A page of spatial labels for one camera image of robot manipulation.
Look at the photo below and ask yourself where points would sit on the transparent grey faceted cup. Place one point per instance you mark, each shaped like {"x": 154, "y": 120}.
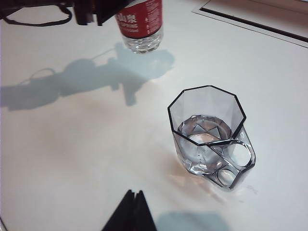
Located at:
{"x": 207, "y": 144}

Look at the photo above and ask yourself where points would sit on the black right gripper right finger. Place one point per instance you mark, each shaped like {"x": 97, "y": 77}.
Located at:
{"x": 144, "y": 216}

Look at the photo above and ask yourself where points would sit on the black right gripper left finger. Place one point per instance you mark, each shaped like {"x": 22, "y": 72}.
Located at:
{"x": 125, "y": 214}

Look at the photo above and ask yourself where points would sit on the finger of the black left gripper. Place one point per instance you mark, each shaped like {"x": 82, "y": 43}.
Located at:
{"x": 108, "y": 10}

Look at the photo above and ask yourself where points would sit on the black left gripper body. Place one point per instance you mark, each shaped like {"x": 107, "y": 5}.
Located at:
{"x": 84, "y": 12}

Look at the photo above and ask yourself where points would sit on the clear red-label water bottle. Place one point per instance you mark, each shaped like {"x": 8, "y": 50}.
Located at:
{"x": 142, "y": 21}

